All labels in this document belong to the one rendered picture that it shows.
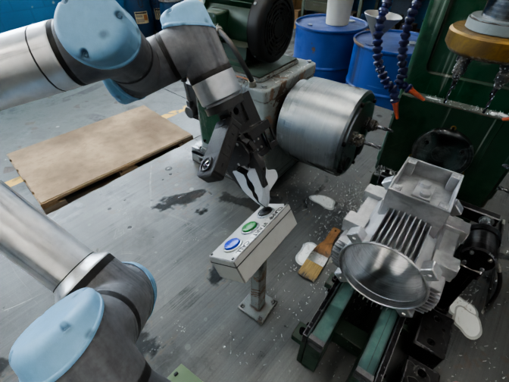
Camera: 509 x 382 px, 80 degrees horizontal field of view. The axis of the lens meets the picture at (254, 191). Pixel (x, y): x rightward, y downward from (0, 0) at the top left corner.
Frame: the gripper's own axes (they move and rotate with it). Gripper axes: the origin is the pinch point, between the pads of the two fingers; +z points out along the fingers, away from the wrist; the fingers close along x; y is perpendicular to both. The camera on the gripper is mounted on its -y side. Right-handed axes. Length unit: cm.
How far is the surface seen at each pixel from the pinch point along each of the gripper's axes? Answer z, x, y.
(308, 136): -1.3, 6.1, 29.8
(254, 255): 4.6, -3.5, -9.4
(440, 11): -16, -20, 64
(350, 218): 8.5, -12.7, 7.5
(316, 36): -23, 90, 199
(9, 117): -79, 352, 40
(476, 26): -13, -30, 41
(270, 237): 4.6, -3.5, -4.3
